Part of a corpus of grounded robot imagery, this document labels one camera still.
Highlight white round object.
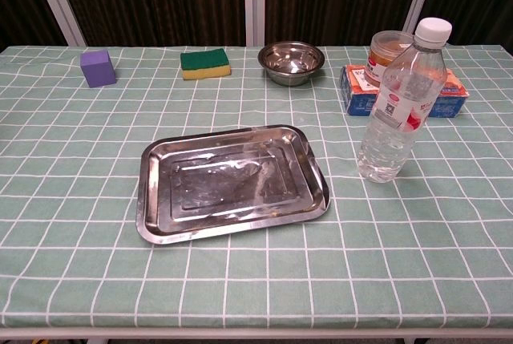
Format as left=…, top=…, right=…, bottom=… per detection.
left=357, top=17, right=454, bottom=184

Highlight stainless steel tray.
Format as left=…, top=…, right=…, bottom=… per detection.
left=135, top=123, right=331, bottom=245

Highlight stainless steel bowl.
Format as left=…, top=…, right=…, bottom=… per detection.
left=257, top=41, right=326, bottom=87

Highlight green yellow sponge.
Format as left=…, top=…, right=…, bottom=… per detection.
left=180, top=47, right=232, bottom=81

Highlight orange blue cracker box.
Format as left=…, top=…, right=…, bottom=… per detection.
left=339, top=63, right=471, bottom=119

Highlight green checked tablecloth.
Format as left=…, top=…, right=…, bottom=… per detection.
left=0, top=45, right=513, bottom=330

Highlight clear jar orange contents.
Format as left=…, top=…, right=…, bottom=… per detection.
left=364, top=30, right=416, bottom=89

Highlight purple foam cube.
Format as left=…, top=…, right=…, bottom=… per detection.
left=79, top=49, right=118, bottom=89

